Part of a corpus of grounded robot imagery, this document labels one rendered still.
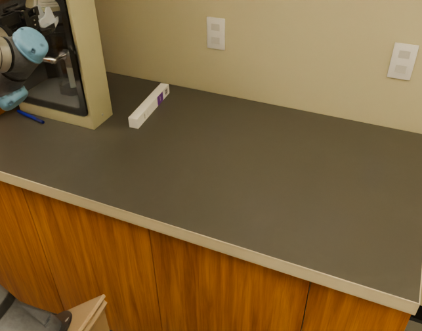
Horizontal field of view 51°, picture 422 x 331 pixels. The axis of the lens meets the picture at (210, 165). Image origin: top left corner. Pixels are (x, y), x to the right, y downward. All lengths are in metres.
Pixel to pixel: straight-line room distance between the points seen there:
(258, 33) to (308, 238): 0.77
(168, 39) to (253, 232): 0.91
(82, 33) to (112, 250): 0.66
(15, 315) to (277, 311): 0.73
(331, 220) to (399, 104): 0.57
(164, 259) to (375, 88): 0.87
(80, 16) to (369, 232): 1.00
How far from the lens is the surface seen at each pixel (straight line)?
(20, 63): 1.05
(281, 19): 1.56
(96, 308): 0.73
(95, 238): 1.42
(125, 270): 1.46
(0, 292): 0.77
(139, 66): 1.88
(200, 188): 1.25
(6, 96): 1.14
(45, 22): 1.35
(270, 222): 1.15
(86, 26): 1.45
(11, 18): 1.27
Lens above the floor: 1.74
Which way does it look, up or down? 37 degrees down
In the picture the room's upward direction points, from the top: 1 degrees counter-clockwise
